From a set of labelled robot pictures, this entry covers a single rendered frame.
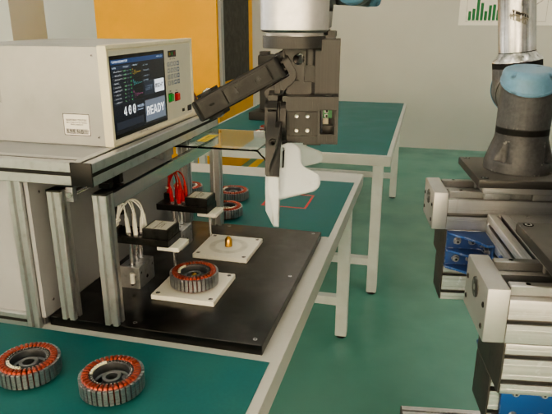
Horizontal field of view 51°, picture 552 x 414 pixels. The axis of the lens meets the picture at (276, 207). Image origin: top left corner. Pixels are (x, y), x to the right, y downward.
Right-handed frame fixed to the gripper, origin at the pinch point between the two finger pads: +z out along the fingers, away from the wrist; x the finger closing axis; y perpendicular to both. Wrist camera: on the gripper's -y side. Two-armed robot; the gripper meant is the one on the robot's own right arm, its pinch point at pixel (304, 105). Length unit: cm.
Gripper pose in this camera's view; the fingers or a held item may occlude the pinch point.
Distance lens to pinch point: 157.8
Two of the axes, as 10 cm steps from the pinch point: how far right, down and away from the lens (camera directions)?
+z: -0.5, 9.4, 3.3
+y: 9.8, 1.0, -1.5
